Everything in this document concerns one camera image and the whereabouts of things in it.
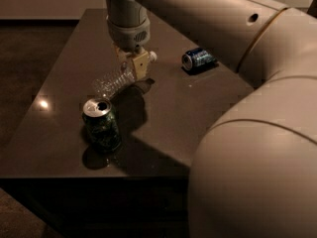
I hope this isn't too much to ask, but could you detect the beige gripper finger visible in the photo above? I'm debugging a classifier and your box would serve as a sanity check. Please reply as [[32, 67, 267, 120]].
[[132, 49, 150, 80], [114, 45, 128, 71]]

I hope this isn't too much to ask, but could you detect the clear plastic water bottle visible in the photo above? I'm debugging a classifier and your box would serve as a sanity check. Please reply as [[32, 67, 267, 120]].
[[91, 51, 159, 100]]

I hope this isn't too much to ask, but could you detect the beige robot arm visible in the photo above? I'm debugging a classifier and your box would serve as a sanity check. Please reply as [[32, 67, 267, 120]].
[[134, 0, 317, 238]]

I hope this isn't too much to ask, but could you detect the blue soda can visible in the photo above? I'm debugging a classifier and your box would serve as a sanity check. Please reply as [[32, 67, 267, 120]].
[[181, 48, 217, 71]]

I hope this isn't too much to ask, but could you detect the green soda can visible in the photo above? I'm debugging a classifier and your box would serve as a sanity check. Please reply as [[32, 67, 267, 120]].
[[82, 98, 121, 153]]

